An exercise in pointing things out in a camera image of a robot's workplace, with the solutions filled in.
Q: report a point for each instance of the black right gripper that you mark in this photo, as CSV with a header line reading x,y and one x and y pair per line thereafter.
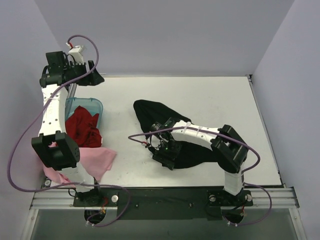
x,y
163,158

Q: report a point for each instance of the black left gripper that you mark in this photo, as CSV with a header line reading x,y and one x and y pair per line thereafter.
x,y
88,74

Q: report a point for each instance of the black t shirt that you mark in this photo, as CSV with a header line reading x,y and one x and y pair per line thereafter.
x,y
155,112

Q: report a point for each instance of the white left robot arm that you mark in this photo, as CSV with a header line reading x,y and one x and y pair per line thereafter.
x,y
54,147

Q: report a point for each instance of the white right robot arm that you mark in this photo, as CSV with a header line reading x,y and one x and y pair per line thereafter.
x,y
200,135

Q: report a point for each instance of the teal plastic bin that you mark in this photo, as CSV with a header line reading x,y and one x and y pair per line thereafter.
x,y
92,105

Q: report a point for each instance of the red t shirt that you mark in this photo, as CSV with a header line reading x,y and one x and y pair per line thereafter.
x,y
81,126

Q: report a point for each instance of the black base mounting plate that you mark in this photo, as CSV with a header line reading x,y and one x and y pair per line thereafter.
x,y
166,203

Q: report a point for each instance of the pink t shirt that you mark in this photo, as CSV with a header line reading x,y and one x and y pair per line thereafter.
x,y
96,161

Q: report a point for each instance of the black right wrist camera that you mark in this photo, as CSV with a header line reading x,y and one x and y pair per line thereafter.
x,y
161,126

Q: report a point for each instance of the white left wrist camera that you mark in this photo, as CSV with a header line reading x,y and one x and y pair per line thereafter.
x,y
76,52

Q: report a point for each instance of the aluminium front rail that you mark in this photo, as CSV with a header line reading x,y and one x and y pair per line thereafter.
x,y
59,199

